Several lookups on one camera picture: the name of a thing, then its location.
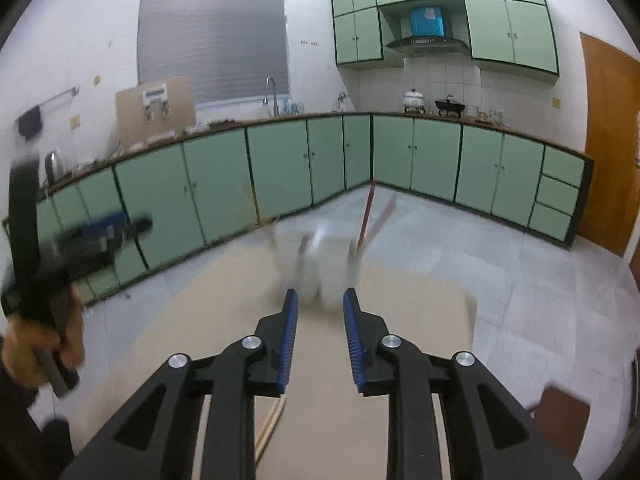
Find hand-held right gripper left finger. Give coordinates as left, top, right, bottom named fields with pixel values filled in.
left=59, top=287, right=301, bottom=480

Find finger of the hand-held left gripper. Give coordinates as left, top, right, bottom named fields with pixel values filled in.
left=50, top=237, right=126, bottom=278
left=65, top=212, right=153, bottom=248

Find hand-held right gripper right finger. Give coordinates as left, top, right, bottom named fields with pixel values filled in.
left=342, top=287, right=585, bottom=480

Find plain wooden chopstick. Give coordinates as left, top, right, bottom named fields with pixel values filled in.
left=255, top=400, right=281, bottom=466
left=262, top=395, right=287, bottom=453

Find translucent white utensil holder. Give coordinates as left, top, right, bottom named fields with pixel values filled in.
left=272, top=220, right=362, bottom=311

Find red patterned chopstick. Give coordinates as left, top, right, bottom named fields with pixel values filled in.
left=356, top=187, right=377, bottom=257

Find person's left forearm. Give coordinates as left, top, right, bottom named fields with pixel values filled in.
left=0, top=355, right=53, bottom=466

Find beige tablecloth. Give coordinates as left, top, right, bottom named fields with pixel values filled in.
left=135, top=245, right=476, bottom=480

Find steel electric kettle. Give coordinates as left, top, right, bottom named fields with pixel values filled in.
left=44, top=150, right=66, bottom=183

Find green lower kitchen cabinets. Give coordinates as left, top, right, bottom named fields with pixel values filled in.
left=35, top=112, right=593, bottom=306

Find green kitchen cabinets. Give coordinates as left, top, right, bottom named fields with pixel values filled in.
left=330, top=0, right=560, bottom=77
left=35, top=112, right=593, bottom=306

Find brown water dispenser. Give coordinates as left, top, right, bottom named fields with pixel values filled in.
left=115, top=76, right=197, bottom=140

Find dark hanging towel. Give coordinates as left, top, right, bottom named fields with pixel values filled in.
left=17, top=106, right=43, bottom=136

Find steel kitchen faucet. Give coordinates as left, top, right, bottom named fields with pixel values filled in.
left=264, top=76, right=280, bottom=117

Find grey window blind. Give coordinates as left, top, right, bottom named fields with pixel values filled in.
left=137, top=0, right=291, bottom=108

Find brown wooden stool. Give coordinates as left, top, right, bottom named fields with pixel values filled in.
left=530, top=385, right=592, bottom=461

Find white lidded pot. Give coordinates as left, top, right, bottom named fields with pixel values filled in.
left=402, top=88, right=427, bottom=113

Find black wok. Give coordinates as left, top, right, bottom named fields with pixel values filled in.
left=434, top=95, right=466, bottom=118

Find range hood with blue sticker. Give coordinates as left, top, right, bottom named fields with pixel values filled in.
left=385, top=5, right=471, bottom=58

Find brown wooden door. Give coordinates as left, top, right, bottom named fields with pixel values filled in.
left=579, top=31, right=640, bottom=258

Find green upper kitchen cabinets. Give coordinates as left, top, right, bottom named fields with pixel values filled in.
left=330, top=0, right=560, bottom=77

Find metal towel rail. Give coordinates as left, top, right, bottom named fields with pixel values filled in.
left=17, top=85, right=81, bottom=121

